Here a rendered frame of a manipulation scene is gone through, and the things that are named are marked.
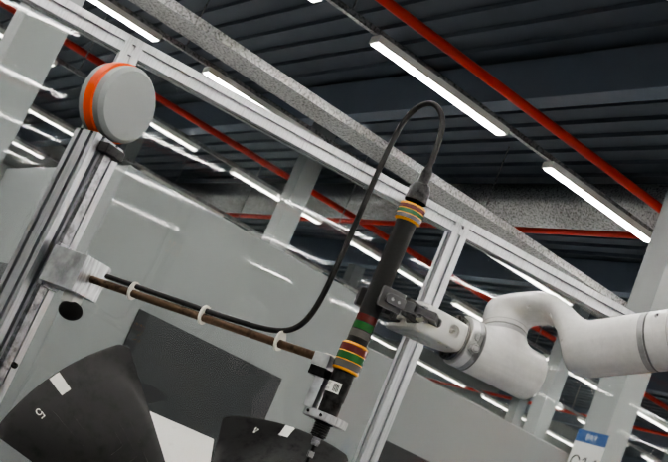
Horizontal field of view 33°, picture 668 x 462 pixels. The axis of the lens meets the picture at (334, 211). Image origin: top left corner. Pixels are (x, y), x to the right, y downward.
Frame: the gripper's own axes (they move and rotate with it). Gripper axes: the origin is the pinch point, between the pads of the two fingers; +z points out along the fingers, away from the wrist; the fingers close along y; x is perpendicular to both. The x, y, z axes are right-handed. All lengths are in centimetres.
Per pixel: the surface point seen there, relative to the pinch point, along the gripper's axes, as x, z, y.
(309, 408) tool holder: -19.8, 3.5, -1.2
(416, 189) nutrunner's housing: 18.2, 1.3, -1.6
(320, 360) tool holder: -12.2, 3.6, 2.1
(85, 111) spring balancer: 18, 47, 55
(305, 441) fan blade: -23.7, -5.4, 16.8
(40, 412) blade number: -36, 38, 11
